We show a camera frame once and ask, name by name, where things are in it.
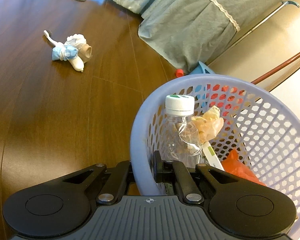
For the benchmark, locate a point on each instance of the lavender plastic basket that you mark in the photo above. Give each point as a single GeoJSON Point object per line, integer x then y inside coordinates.
{"type": "Point", "coordinates": [262, 129]}

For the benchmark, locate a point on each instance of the red plastic bag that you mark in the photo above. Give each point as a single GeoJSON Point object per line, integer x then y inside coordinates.
{"type": "Point", "coordinates": [233, 166]}

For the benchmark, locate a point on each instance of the crumpled blue face mask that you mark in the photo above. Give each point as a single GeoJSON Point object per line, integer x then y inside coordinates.
{"type": "Point", "coordinates": [63, 53]}

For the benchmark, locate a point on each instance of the crumpled white tissue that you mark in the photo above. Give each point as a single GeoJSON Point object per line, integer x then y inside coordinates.
{"type": "Point", "coordinates": [75, 40]}

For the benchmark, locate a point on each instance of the red broom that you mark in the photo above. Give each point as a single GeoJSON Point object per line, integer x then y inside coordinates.
{"type": "Point", "coordinates": [276, 69]}

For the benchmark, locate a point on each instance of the red bottle cap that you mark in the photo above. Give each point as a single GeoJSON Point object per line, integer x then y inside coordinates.
{"type": "Point", "coordinates": [179, 73]}

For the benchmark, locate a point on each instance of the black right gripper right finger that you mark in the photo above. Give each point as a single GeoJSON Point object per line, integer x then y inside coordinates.
{"type": "Point", "coordinates": [175, 172]}

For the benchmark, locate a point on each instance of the metal rod with teal hook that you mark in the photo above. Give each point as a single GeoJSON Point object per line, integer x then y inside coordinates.
{"type": "Point", "coordinates": [252, 29]}

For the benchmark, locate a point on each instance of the clear plastic bottle white cap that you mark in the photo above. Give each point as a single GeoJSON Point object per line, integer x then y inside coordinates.
{"type": "Point", "coordinates": [180, 140]}

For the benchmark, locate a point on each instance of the white green medicine box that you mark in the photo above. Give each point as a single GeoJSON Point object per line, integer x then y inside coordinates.
{"type": "Point", "coordinates": [211, 156]}

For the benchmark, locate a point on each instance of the white toothbrush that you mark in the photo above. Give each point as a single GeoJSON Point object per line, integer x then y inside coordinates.
{"type": "Point", "coordinates": [76, 63]}

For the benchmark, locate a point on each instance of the crumpled beige plastic wrapper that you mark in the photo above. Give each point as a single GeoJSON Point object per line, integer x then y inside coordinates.
{"type": "Point", "coordinates": [209, 124]}

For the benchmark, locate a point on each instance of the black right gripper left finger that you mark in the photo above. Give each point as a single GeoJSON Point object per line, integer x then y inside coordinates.
{"type": "Point", "coordinates": [117, 184]}

